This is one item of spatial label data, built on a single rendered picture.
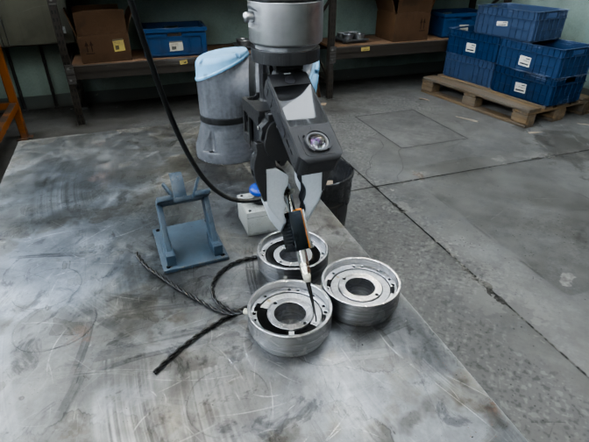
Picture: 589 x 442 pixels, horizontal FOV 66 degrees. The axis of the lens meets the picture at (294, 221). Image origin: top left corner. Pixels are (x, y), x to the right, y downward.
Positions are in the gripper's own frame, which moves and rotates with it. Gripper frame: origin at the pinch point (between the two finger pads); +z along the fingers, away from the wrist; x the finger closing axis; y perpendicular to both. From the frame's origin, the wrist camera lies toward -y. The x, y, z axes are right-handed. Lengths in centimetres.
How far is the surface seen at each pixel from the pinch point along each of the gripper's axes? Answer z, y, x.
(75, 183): 13, 52, 27
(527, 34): 29, 237, -297
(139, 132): 13, 78, 12
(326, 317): 10.4, -6.6, -1.7
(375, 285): 10.3, -3.6, -10.5
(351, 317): 11.2, -6.9, -5.0
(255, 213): 8.9, 18.7, -1.0
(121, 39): 31, 350, -2
